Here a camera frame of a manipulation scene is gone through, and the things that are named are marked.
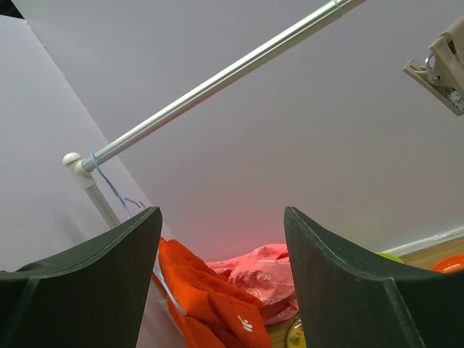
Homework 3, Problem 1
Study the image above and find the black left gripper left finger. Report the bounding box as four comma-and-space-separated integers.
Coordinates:
1, 207, 162, 347

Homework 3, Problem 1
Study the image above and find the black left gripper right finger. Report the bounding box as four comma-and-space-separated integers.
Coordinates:
283, 207, 463, 347

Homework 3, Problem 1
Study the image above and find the orange garment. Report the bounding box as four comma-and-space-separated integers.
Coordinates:
158, 239, 273, 348

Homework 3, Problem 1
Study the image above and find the dark yellow patterned plate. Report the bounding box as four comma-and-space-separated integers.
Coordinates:
284, 315, 307, 348

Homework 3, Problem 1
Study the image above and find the beige clip hanger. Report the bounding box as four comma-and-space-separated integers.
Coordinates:
403, 17, 463, 116

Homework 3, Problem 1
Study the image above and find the lime green plate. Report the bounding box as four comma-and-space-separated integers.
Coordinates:
376, 252, 405, 264

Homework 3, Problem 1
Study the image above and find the blue wire hanger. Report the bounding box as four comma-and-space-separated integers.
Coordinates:
90, 153, 188, 316

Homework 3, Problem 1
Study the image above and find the orange plastic plate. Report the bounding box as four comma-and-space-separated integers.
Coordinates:
430, 253, 464, 273

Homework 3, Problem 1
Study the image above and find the white clothes rack frame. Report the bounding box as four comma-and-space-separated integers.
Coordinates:
62, 0, 365, 228

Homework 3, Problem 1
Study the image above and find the pink plastic bag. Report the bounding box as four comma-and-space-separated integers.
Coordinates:
207, 244, 299, 326

